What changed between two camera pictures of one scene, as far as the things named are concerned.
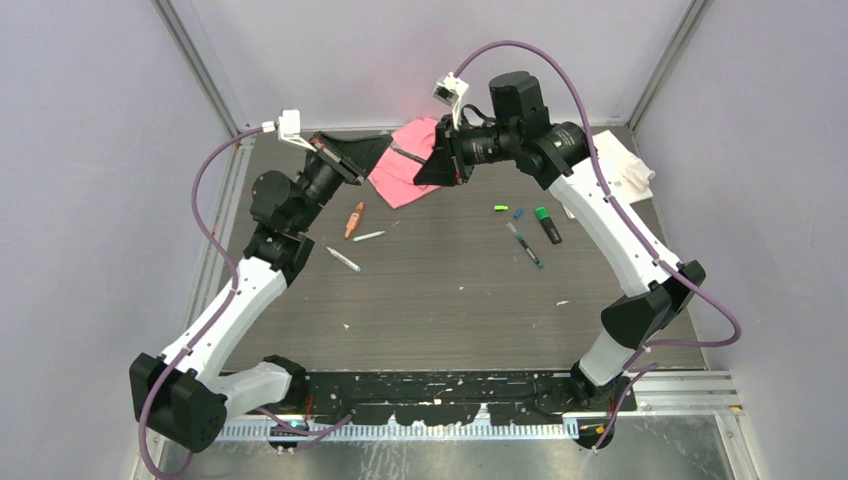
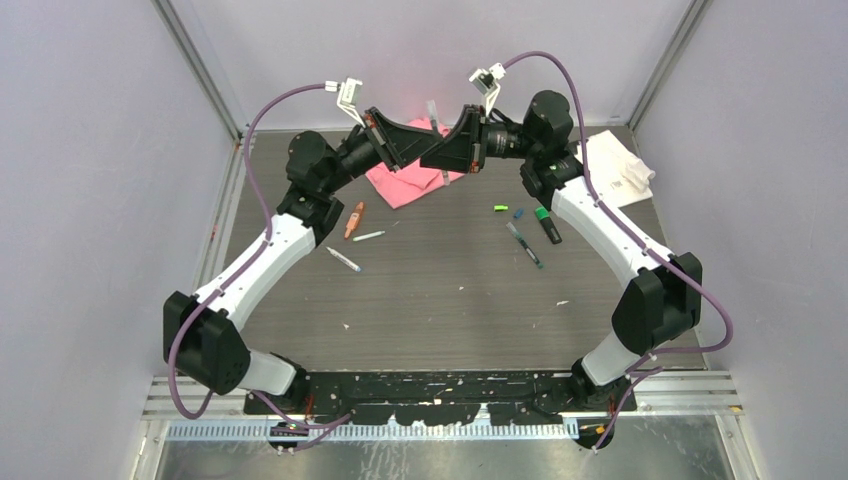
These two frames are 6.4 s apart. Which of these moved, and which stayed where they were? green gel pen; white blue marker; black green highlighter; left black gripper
Moved: left black gripper
Stayed: green gel pen; black green highlighter; white blue marker
